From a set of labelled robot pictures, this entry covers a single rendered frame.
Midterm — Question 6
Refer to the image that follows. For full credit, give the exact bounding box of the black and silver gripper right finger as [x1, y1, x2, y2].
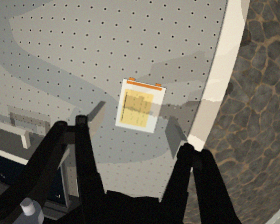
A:
[155, 116, 242, 224]

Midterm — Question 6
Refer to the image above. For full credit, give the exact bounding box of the grey benchtop instrument with drawer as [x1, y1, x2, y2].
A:
[0, 122, 79, 224]

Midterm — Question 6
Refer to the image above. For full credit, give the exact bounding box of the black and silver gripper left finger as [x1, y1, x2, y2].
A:
[0, 101, 116, 224]

